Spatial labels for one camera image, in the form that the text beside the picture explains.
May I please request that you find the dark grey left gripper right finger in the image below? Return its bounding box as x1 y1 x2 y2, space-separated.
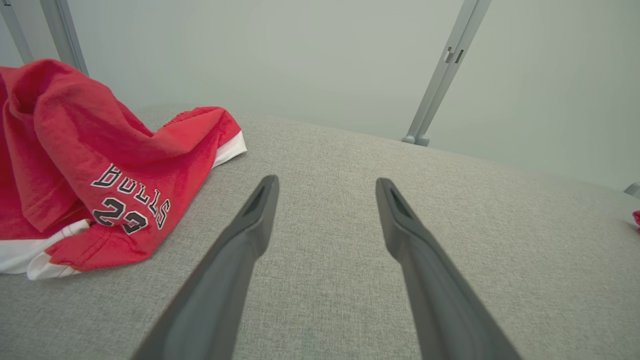
375 177 522 360

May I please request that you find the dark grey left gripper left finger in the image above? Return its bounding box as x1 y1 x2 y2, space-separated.
131 175 280 360

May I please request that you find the red Bulls shorts white trim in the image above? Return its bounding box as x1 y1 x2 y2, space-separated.
0 59 248 281

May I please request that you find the grey partition post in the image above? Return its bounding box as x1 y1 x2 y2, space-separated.
0 0 36 65
415 0 493 147
402 0 481 146
40 0 90 77

